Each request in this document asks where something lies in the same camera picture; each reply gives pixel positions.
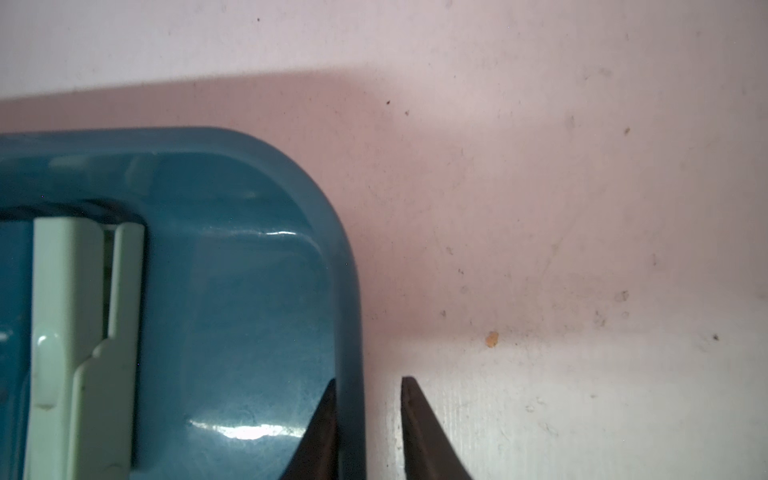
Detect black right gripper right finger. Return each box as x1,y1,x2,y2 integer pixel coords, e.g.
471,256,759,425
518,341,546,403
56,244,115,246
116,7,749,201
401,376,472,480

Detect light green pliers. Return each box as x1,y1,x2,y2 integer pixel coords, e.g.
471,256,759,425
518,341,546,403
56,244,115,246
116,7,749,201
23,217,145,479

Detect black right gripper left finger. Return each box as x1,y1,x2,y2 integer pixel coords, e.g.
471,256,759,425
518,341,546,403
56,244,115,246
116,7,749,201
280,379,338,480

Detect teal plastic storage box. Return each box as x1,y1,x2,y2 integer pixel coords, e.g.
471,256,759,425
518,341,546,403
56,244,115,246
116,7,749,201
1,127,367,479

